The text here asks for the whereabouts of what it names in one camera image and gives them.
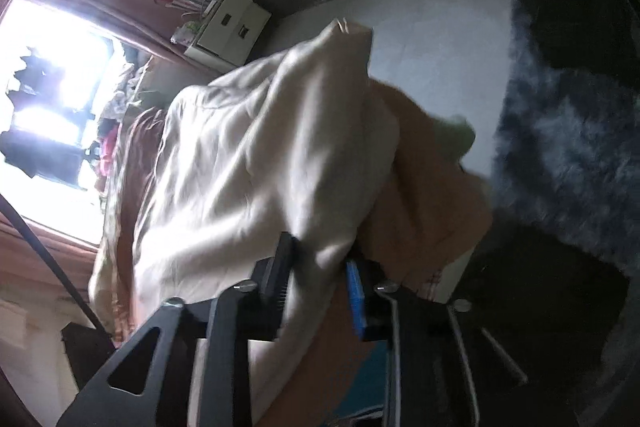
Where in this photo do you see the black cable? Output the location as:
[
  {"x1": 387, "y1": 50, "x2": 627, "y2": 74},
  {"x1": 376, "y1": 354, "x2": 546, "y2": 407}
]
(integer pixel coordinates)
[{"x1": 0, "y1": 197, "x2": 118, "y2": 348}]

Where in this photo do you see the brown bed sheet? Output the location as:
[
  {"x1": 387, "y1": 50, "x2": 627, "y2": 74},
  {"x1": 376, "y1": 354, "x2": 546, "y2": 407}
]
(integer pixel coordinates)
[{"x1": 97, "y1": 77, "x2": 493, "y2": 427}]

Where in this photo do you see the black cloth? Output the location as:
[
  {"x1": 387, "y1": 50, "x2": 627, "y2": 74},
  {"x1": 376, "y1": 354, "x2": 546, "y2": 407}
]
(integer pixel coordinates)
[{"x1": 515, "y1": 0, "x2": 636, "y2": 72}]

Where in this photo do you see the white drawer box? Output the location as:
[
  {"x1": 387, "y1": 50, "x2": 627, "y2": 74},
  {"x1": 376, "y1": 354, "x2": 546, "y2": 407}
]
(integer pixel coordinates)
[{"x1": 185, "y1": 0, "x2": 273, "y2": 70}]

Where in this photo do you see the pale green cloth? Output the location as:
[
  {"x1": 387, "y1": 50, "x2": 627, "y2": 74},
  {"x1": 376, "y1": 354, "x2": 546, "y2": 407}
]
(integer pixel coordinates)
[{"x1": 435, "y1": 114, "x2": 476, "y2": 158}]

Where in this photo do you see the large beige garment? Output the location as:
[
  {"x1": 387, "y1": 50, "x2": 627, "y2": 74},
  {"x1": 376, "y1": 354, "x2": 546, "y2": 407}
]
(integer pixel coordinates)
[{"x1": 89, "y1": 19, "x2": 401, "y2": 427}]

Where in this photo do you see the grey fluffy rug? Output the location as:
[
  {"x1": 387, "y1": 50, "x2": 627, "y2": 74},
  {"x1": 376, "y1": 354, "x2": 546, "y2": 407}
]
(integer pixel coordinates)
[{"x1": 492, "y1": 0, "x2": 640, "y2": 268}]

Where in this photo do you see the brown curtain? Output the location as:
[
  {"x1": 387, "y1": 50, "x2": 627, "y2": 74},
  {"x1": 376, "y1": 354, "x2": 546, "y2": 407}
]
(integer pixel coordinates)
[
  {"x1": 0, "y1": 222, "x2": 101, "y2": 303},
  {"x1": 30, "y1": 0, "x2": 236, "y2": 72}
]

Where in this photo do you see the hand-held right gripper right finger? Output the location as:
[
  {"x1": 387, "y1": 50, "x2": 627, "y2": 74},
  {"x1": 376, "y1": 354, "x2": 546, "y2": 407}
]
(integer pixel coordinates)
[{"x1": 346, "y1": 257, "x2": 531, "y2": 427}]

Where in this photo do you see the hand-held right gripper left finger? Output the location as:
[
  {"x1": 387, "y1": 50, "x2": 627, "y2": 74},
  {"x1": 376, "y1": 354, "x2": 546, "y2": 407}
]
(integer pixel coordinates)
[{"x1": 55, "y1": 232, "x2": 301, "y2": 427}]

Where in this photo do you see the bright window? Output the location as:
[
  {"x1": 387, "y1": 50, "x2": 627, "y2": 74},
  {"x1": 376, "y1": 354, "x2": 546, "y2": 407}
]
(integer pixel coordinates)
[{"x1": 0, "y1": 0, "x2": 126, "y2": 248}]

